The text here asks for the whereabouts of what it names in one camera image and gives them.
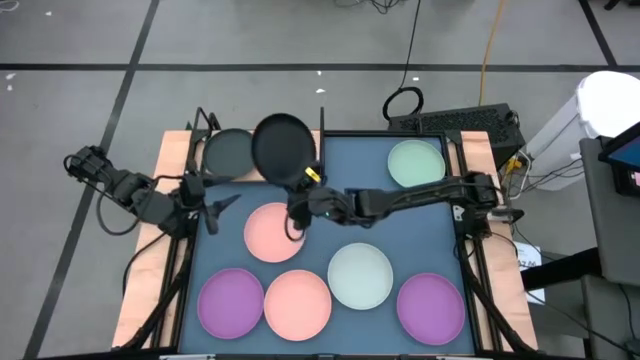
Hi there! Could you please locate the purple plate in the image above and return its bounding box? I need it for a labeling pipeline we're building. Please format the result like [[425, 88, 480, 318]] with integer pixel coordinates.
[[396, 272, 466, 347], [196, 267, 265, 341]]

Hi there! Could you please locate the pink plate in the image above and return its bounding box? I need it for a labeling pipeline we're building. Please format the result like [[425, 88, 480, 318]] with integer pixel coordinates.
[[263, 269, 333, 343], [243, 201, 307, 264]]

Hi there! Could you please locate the pale white plate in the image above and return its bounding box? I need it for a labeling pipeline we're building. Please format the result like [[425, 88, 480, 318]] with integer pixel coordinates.
[[326, 242, 395, 311]]

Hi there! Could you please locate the long black cable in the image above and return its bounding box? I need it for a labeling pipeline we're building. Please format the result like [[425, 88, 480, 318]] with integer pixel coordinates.
[[381, 0, 425, 123]]

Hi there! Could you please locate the yellow cable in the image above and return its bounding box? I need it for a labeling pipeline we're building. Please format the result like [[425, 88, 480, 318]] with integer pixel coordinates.
[[477, 0, 507, 107]]

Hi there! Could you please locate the black computer case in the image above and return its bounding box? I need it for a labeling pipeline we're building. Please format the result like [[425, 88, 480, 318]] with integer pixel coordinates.
[[387, 103, 526, 169]]

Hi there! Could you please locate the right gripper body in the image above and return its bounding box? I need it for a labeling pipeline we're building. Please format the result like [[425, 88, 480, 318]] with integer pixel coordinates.
[[285, 182, 357, 237]]

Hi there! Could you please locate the white paper sheet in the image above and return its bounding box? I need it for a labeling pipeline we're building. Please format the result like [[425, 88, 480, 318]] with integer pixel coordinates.
[[513, 241, 546, 305]]

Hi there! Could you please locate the black plate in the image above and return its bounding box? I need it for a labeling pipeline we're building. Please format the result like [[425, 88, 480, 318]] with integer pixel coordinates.
[[250, 112, 318, 190]]

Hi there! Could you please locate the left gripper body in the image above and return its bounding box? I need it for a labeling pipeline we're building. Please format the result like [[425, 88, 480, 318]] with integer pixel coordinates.
[[174, 172, 220, 236]]

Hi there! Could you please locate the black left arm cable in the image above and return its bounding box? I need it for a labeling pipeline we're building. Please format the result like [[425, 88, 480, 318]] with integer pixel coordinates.
[[121, 230, 170, 299]]

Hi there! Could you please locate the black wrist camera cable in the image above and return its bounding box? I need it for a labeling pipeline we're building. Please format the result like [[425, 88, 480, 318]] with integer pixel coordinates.
[[95, 189, 149, 237]]

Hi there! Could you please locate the black monitor blue screen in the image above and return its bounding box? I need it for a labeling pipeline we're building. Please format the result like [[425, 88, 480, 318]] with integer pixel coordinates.
[[597, 119, 640, 199]]

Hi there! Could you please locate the dark grey plate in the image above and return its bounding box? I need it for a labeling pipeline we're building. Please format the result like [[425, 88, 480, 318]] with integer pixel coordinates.
[[201, 128, 257, 179]]

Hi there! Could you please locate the black aluminium rig frame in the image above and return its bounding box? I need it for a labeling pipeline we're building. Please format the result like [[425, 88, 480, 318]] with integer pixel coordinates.
[[117, 107, 541, 360]]

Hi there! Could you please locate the blue table mat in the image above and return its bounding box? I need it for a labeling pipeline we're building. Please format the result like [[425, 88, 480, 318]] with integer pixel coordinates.
[[178, 135, 476, 355]]

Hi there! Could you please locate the black metal beam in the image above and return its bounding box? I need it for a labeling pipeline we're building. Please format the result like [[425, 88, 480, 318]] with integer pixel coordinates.
[[519, 247, 601, 292]]

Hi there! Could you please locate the white cylindrical bin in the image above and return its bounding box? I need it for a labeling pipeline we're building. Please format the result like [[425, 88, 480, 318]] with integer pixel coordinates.
[[524, 69, 640, 192]]

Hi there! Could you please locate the mint green plate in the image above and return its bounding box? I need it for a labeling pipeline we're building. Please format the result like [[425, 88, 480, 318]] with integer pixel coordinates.
[[387, 138, 447, 190]]

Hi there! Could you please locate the grey cabinet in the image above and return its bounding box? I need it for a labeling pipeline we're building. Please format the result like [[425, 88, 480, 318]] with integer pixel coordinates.
[[578, 135, 640, 360]]

